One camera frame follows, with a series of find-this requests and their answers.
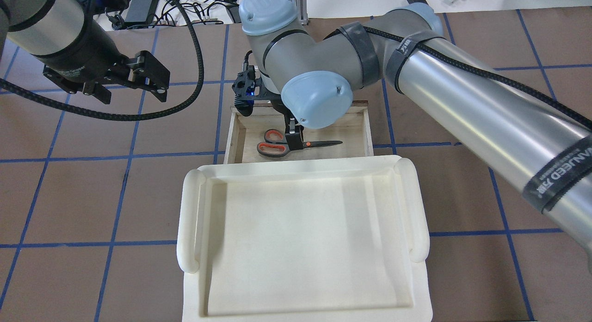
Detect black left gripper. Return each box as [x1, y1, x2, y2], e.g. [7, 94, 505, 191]
[43, 50, 171, 105]

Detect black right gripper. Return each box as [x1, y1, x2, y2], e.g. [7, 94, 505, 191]
[271, 98, 304, 151]

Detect grey orange handled scissors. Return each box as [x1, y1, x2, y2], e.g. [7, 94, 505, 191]
[256, 129, 343, 158]

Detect wooden drawer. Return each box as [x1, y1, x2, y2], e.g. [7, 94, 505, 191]
[223, 100, 374, 164]

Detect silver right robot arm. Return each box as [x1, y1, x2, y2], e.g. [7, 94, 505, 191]
[239, 0, 592, 256]

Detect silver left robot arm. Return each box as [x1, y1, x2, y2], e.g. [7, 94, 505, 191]
[1, 0, 171, 105]

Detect black power adapter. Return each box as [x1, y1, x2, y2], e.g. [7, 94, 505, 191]
[124, 0, 159, 29]

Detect white plastic tray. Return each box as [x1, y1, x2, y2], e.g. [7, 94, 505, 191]
[176, 155, 433, 322]

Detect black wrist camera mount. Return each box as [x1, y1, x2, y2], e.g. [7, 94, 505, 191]
[231, 50, 281, 116]

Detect black braided left cable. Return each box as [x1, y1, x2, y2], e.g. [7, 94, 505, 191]
[0, 0, 205, 122]

